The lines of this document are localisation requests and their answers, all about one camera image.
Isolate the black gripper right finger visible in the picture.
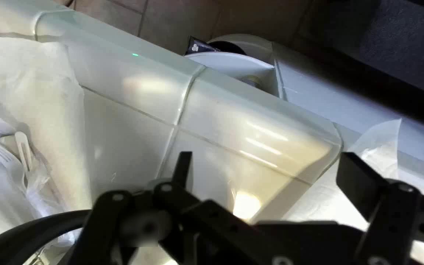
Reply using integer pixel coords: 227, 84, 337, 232
336, 152, 422, 265

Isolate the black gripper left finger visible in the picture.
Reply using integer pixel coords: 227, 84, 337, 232
69, 151, 209, 265

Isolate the white tiled counter with shelves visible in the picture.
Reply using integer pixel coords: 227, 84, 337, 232
0, 0, 424, 233

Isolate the blue packet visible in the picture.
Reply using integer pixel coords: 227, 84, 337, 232
187, 36, 212, 56

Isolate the navy blue sofa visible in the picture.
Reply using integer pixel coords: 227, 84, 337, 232
294, 0, 424, 130

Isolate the clear crumpled plastic wrap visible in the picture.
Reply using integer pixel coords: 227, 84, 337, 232
0, 117, 53, 218

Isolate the white paper sheet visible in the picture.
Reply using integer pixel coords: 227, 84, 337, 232
0, 36, 94, 239

